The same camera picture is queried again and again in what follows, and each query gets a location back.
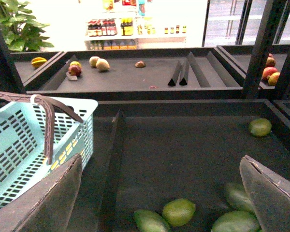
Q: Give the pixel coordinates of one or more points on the dark wooden display stand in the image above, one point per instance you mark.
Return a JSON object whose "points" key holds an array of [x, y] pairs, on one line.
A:
{"points": [[153, 145]]}

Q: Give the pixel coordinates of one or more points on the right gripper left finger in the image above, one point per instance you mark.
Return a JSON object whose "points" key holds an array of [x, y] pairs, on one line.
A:
{"points": [[47, 206]]}

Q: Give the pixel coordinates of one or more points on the green potted plant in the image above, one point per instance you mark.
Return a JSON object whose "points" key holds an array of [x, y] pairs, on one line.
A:
{"points": [[20, 28]]}

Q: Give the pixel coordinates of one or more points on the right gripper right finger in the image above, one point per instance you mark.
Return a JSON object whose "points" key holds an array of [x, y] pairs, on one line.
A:
{"points": [[269, 194]]}

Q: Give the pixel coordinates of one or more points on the light teal plastic basket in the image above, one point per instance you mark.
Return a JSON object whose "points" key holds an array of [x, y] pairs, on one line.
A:
{"points": [[22, 130]]}

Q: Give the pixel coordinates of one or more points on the black triangular divider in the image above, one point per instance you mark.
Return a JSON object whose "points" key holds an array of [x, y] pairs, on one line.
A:
{"points": [[176, 73]]}

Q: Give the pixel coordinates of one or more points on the green lime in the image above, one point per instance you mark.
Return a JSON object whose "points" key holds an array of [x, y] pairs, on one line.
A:
{"points": [[260, 127], [179, 212]]}

